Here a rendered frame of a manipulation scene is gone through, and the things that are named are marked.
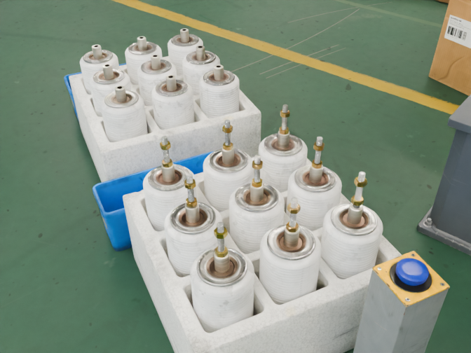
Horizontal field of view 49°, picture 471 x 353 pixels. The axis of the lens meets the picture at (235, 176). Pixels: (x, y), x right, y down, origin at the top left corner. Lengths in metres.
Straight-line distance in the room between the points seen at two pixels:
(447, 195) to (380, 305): 0.49
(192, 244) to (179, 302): 0.09
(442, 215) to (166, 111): 0.65
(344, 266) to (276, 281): 0.13
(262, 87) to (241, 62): 0.20
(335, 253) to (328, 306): 0.09
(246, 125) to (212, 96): 0.11
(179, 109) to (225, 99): 0.11
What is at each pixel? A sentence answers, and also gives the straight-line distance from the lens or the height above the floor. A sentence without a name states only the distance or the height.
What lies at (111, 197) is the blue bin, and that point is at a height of 0.08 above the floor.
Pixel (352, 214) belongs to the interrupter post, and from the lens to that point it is 0.85.
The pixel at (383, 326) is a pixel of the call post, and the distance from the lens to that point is 0.76.
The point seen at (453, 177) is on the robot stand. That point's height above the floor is 0.17.
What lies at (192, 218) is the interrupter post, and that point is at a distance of 0.85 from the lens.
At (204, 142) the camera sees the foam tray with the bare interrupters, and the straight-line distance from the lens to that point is 1.23.
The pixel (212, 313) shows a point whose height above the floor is 0.20.
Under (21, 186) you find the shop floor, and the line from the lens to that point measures 1.43.
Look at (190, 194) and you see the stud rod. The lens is 0.82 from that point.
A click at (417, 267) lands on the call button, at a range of 0.72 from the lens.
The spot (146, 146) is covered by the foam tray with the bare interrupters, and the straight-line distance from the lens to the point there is 1.19.
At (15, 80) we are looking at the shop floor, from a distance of 1.95.
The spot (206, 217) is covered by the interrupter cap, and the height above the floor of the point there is 0.25.
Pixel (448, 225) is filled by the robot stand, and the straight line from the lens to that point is 1.23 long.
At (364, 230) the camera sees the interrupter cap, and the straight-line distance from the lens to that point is 0.86.
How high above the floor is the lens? 0.84
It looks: 39 degrees down
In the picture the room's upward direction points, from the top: 1 degrees counter-clockwise
